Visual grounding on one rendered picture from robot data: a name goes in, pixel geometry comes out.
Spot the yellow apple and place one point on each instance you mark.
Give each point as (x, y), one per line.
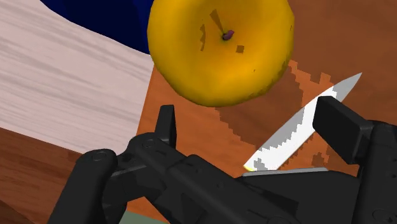
(217, 71)

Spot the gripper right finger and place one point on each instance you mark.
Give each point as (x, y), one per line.
(378, 173)

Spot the dark blue rounded object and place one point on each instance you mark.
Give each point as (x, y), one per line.
(118, 18)

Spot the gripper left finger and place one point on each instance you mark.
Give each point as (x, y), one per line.
(93, 186)

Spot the knife with white blade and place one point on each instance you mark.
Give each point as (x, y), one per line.
(279, 151)

